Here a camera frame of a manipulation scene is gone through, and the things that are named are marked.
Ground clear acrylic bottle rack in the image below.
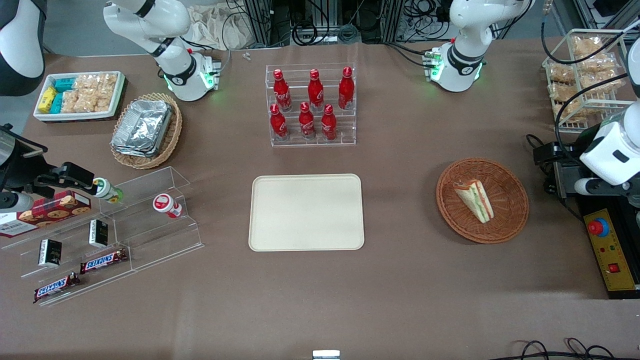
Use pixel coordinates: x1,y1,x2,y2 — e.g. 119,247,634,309
265,63,357,148

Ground green label yogurt bottle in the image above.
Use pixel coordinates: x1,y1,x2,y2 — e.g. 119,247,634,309
92,177,124,205

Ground oval light wicker basket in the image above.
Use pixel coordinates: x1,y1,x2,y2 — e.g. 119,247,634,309
110,92,183,170

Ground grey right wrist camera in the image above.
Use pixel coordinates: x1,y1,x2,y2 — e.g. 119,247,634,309
0,191,35,212

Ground triangle sandwich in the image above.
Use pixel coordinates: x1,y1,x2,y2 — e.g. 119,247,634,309
453,179,495,224

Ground red label yogurt bottle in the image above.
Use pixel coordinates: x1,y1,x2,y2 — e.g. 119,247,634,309
152,193,184,220

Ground cream plastic tray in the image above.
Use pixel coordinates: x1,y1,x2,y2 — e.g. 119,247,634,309
248,173,365,252

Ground Snickers bar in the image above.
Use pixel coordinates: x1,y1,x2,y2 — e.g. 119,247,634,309
79,248,129,275
33,272,81,304

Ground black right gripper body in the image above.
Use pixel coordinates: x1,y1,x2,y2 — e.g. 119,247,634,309
0,126,49,195

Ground stacked aluminium foil trays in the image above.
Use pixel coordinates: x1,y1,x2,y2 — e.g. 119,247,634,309
111,99,174,159

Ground black floor cable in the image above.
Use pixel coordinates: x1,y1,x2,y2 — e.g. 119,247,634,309
501,338,619,360

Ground white wire basket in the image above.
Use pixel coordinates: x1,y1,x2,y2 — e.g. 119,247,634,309
542,28,634,134

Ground rice cracker pack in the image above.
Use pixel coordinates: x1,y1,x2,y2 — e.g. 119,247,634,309
73,74,101,94
62,90,97,114
95,73,119,112

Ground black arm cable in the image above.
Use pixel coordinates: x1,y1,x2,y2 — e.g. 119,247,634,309
541,10,640,168

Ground bagged fried snack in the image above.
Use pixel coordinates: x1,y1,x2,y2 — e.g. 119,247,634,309
572,36,607,59
547,62,577,84
575,52,619,77
549,82,582,104

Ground clear acrylic step shelf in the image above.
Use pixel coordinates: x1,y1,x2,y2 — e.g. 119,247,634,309
0,166,205,307

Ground black chocolate box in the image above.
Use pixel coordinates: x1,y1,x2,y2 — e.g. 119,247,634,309
89,219,110,249
38,239,64,268

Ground round brown wicker basket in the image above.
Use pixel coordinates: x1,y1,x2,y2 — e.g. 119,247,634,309
436,158,530,245

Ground white rectangular snack tray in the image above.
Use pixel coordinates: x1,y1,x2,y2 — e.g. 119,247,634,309
33,71,125,123

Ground red tartan cookie box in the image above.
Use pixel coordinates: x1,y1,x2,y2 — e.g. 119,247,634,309
0,190,93,239

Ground yellow emergency stop box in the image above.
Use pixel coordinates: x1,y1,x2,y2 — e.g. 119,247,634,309
582,207,640,300

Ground red cola bottle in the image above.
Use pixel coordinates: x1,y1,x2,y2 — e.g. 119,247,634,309
320,104,338,141
272,69,293,112
298,102,317,140
307,69,325,112
269,103,289,141
338,66,355,111

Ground beige crumpled cloth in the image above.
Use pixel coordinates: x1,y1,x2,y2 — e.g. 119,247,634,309
186,4,253,51

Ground yellow snack box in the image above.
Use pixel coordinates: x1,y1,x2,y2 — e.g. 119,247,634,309
38,86,58,114

